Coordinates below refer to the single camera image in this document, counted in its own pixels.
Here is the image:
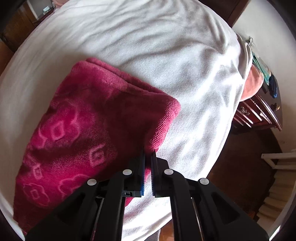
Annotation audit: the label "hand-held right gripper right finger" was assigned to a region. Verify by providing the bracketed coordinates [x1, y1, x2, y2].
[150, 149, 270, 241]

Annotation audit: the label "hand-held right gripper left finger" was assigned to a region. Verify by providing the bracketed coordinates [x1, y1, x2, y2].
[25, 149, 146, 241]

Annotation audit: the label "white bed blanket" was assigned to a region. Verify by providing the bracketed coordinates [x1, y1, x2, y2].
[0, 0, 253, 241]

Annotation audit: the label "dark wooden dresser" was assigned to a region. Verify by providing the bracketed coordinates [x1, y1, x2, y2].
[232, 89, 282, 132]

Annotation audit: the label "white steps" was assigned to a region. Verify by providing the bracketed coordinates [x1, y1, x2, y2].
[258, 171, 295, 220]

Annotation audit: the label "pink blanket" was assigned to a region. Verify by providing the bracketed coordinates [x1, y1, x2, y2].
[239, 64, 264, 102]

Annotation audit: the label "blue cloth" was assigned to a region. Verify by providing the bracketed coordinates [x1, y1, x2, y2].
[268, 74, 278, 99]

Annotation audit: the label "teal folded cloth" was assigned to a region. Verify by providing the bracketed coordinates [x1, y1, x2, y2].
[252, 54, 271, 84]

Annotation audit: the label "brown wooden cabinet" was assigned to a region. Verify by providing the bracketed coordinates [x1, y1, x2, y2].
[0, 2, 58, 54]

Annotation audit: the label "white wooden frame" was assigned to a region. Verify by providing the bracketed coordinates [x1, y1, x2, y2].
[261, 152, 296, 172]

